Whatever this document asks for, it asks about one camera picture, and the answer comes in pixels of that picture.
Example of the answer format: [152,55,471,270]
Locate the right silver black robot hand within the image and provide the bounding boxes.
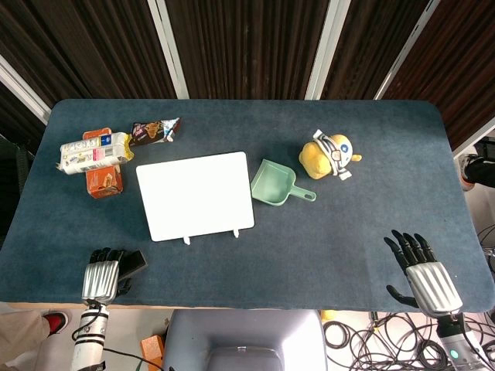
[383,230,464,318]

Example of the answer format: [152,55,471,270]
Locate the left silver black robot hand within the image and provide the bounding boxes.
[80,247,135,305]

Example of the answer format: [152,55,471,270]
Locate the white rectangular board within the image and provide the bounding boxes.
[135,151,256,247]

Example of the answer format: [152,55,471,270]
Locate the red white shoe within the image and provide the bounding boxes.
[41,311,70,336]

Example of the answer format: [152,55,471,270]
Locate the orange block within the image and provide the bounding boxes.
[139,334,166,368]

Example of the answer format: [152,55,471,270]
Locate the orange snack box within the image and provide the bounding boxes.
[82,127,125,200]

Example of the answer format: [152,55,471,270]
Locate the black grey shoe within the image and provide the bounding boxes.
[459,152,495,192]

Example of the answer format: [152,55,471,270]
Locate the white cracker package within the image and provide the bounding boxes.
[56,131,135,176]

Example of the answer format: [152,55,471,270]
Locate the blue felt table mat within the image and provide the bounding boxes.
[0,98,495,313]

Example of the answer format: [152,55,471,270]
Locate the dark brown snack wrapper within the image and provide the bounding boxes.
[128,117,183,148]

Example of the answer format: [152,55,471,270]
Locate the grey robot torso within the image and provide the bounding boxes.
[161,309,328,371]

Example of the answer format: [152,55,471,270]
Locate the yellow plush duck toy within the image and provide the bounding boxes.
[298,129,364,182]

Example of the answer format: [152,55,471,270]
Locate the green plastic dustpan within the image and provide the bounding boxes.
[250,158,317,208]

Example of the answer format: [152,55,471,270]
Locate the black tangled floor cables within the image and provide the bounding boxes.
[323,308,495,371]

